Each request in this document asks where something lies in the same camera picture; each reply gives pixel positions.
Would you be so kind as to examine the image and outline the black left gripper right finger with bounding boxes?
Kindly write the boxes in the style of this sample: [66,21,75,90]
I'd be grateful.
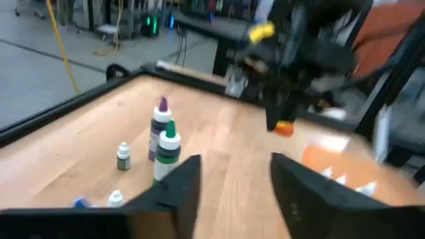
[269,152,389,239]

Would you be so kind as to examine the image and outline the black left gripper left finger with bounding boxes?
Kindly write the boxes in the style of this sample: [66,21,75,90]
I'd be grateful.
[123,154,202,239]

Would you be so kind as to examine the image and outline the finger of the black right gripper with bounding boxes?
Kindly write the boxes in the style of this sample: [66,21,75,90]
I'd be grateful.
[265,98,283,131]
[284,96,301,123]

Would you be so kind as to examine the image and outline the small orange dropper bottle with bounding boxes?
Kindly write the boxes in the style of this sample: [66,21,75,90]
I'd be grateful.
[272,119,296,137]

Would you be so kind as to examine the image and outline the large green-capped dye bottle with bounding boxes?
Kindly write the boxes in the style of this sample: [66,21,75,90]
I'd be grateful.
[152,118,183,183]

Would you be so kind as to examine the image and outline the large purple-capped dye bottle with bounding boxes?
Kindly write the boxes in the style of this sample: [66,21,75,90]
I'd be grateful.
[147,96,173,162]

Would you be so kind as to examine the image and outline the large blue-capped dye bottle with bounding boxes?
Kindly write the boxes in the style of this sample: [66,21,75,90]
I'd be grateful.
[72,195,94,209]

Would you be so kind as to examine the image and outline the yellow tag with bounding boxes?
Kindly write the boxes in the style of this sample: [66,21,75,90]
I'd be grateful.
[248,21,276,46]

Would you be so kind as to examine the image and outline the orange mat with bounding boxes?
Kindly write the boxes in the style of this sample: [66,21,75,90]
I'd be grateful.
[300,132,422,206]

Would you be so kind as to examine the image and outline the dark grey desk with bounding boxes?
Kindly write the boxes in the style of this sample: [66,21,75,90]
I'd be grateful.
[172,9,266,77]

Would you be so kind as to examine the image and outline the black computer with lights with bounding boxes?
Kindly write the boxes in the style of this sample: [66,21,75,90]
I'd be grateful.
[139,13,177,38]

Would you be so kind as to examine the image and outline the black clamp handle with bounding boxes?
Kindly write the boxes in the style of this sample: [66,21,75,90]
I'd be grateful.
[105,63,131,82]

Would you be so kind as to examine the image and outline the black metal table frame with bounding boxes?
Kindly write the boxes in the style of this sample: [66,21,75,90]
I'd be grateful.
[0,62,425,149]

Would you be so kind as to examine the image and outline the yellow cable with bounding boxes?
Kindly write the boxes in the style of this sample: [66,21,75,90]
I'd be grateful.
[45,0,80,96]

